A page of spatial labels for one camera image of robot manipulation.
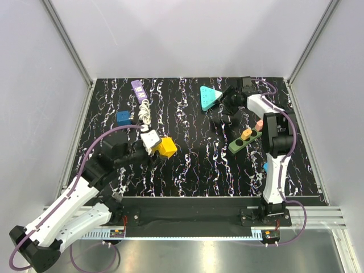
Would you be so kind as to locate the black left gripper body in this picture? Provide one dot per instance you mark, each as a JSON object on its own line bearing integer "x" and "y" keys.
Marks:
{"x": 147, "y": 160}

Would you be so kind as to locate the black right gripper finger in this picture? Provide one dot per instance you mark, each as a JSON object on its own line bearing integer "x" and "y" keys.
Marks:
{"x": 227, "y": 92}
{"x": 225, "y": 106}

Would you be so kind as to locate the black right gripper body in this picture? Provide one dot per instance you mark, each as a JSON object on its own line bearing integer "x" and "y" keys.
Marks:
{"x": 234, "y": 102}

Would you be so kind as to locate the teal triangular power strip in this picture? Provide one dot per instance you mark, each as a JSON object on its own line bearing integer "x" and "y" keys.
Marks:
{"x": 208, "y": 97}

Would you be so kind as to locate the yellow cube socket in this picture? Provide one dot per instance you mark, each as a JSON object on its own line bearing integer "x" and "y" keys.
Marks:
{"x": 167, "y": 147}

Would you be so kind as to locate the pink plug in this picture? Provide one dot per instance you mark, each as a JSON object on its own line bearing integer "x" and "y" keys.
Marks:
{"x": 259, "y": 125}

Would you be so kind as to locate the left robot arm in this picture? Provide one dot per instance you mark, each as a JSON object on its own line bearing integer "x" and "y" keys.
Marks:
{"x": 42, "y": 241}

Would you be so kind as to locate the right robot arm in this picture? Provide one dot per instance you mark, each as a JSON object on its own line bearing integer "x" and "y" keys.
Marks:
{"x": 278, "y": 141}

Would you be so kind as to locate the green round-hole power strip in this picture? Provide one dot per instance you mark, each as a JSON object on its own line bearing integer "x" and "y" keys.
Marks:
{"x": 238, "y": 144}

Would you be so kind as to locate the blue cube socket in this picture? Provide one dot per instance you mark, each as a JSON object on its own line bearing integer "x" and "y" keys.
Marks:
{"x": 123, "y": 118}

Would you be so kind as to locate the purple power strip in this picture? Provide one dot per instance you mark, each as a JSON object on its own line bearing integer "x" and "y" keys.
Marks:
{"x": 139, "y": 91}

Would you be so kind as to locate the light blue square adapter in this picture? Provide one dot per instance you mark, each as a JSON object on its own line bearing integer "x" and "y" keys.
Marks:
{"x": 265, "y": 167}

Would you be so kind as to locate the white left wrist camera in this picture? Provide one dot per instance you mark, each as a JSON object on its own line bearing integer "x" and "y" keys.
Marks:
{"x": 150, "y": 139}

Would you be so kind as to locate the white slotted cable duct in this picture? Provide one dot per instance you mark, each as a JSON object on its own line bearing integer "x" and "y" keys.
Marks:
{"x": 105, "y": 234}

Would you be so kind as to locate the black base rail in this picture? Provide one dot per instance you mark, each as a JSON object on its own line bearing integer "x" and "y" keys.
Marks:
{"x": 248, "y": 211}

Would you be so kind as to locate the aluminium frame rail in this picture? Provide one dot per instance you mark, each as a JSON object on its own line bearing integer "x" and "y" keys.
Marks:
{"x": 318, "y": 217}

